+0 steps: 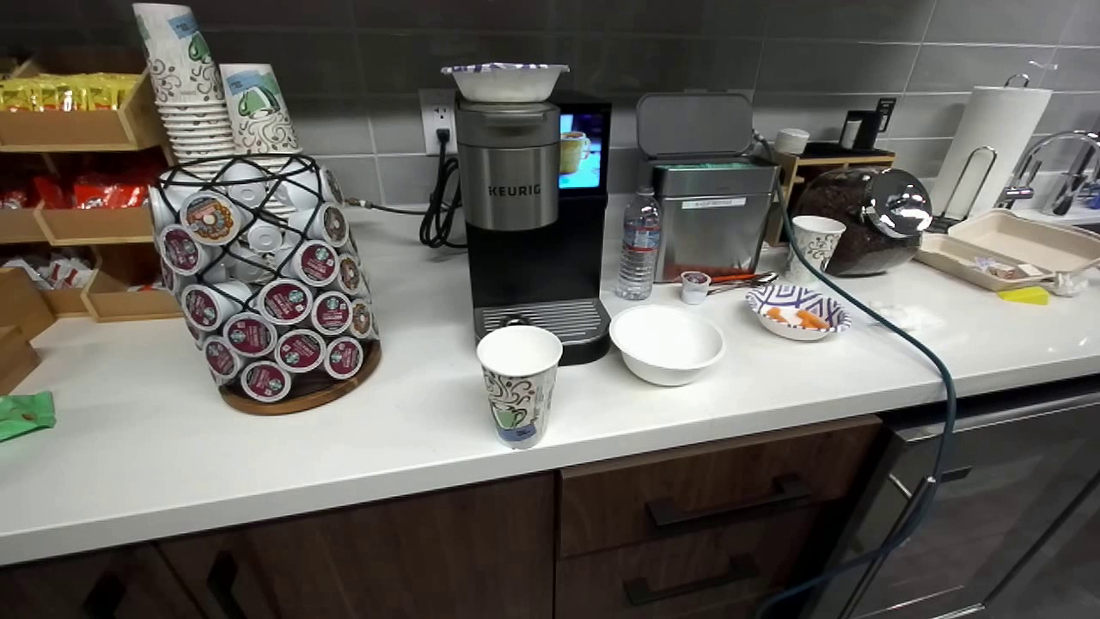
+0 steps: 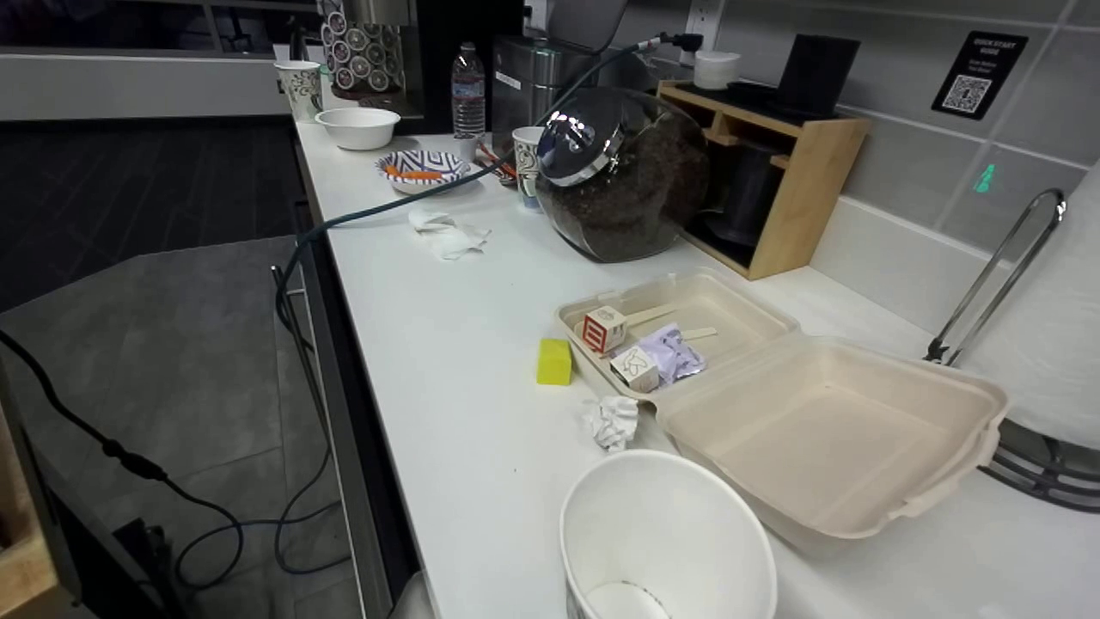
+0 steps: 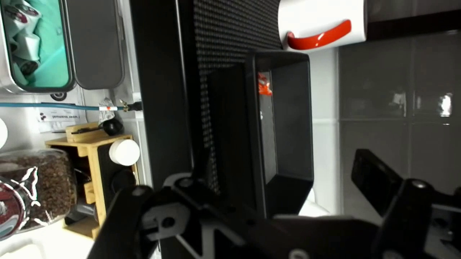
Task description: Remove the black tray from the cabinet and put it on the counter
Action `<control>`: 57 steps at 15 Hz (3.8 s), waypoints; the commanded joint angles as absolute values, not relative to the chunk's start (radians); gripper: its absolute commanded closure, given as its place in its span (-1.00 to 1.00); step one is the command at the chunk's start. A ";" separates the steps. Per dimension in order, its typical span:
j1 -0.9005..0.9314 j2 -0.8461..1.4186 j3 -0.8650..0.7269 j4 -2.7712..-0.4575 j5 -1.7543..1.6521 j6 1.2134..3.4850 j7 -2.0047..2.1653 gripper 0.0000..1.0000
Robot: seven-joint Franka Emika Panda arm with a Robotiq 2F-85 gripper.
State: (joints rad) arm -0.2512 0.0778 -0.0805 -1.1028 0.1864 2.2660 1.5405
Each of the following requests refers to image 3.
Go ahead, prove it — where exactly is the wooden capsule holder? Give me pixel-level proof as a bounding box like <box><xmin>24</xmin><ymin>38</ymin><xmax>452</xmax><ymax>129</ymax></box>
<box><xmin>45</xmin><ymin>122</ymin><xmax>139</xmax><ymax>238</ymax></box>

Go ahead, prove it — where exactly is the small orange object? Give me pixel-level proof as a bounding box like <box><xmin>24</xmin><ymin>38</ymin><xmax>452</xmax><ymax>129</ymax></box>
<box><xmin>257</xmin><ymin>73</ymin><xmax>272</xmax><ymax>96</ymax></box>

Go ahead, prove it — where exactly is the black rectangular tray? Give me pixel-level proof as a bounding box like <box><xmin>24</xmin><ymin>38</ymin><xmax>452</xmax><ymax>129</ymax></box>
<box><xmin>207</xmin><ymin>50</ymin><xmax>313</xmax><ymax>217</ymax></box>

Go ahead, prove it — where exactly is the white bin with teal liner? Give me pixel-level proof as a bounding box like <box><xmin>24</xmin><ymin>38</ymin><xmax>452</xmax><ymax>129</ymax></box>
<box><xmin>0</xmin><ymin>0</ymin><xmax>74</xmax><ymax>93</ymax></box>

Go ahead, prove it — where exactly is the white container with red handle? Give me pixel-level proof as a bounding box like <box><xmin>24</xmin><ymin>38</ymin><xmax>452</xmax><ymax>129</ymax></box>
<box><xmin>277</xmin><ymin>0</ymin><xmax>367</xmax><ymax>51</ymax></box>

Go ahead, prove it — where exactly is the grey plastic container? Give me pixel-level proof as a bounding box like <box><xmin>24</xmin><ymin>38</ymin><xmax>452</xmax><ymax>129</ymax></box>
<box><xmin>66</xmin><ymin>0</ymin><xmax>123</xmax><ymax>89</ymax></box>

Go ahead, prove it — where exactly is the black perforated cabinet panel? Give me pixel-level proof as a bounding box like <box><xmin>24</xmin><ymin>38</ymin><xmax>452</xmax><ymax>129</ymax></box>
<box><xmin>129</xmin><ymin>0</ymin><xmax>280</xmax><ymax>210</ymax></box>

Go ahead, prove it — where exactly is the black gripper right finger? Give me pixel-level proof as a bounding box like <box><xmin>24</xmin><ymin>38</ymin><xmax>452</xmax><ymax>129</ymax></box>
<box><xmin>351</xmin><ymin>148</ymin><xmax>461</xmax><ymax>259</ymax></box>

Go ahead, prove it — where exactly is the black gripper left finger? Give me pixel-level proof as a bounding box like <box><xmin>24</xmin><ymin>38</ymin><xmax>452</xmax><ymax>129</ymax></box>
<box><xmin>86</xmin><ymin>145</ymin><xmax>270</xmax><ymax>259</ymax></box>

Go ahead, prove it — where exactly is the glass jar of coffee beans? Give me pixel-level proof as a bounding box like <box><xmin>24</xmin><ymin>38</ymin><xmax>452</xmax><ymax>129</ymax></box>
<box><xmin>0</xmin><ymin>148</ymin><xmax>77</xmax><ymax>240</ymax></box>

